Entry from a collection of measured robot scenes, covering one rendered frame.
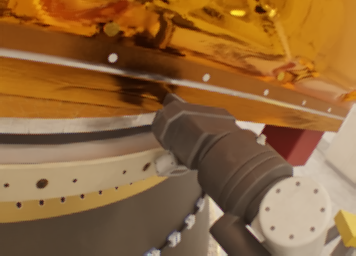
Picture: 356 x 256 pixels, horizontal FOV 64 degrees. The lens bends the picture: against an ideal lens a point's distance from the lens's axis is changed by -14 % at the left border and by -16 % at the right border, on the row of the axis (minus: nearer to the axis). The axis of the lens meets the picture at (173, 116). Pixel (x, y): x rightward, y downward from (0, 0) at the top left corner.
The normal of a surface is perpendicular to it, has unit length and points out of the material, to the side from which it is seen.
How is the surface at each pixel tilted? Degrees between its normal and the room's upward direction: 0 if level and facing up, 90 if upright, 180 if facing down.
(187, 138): 90
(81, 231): 62
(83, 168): 90
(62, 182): 90
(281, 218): 52
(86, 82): 90
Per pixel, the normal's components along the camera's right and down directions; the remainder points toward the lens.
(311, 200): -0.36, -0.59
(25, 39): 0.50, 0.53
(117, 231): 0.81, 0.07
